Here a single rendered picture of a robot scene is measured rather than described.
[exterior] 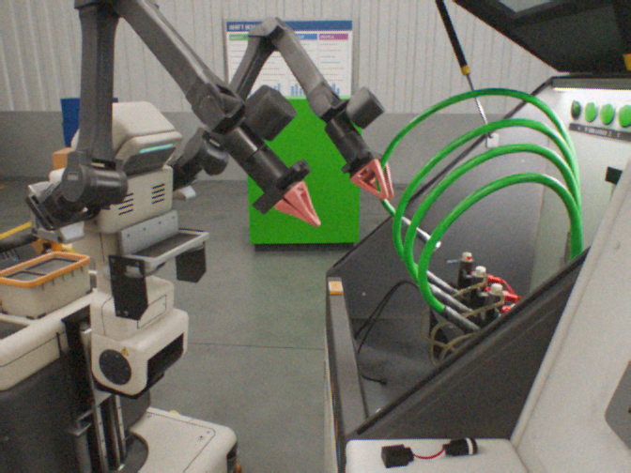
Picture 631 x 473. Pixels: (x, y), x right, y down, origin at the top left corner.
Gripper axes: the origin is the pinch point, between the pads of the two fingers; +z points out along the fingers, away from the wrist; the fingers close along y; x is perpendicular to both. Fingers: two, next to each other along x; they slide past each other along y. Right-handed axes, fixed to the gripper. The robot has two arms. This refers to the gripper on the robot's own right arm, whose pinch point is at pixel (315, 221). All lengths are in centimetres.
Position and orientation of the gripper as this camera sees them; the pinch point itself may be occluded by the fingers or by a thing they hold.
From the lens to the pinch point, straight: 84.1
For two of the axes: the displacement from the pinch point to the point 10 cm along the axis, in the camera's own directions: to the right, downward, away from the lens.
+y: 7.0, -6.1, -3.7
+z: 6.8, 7.3, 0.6
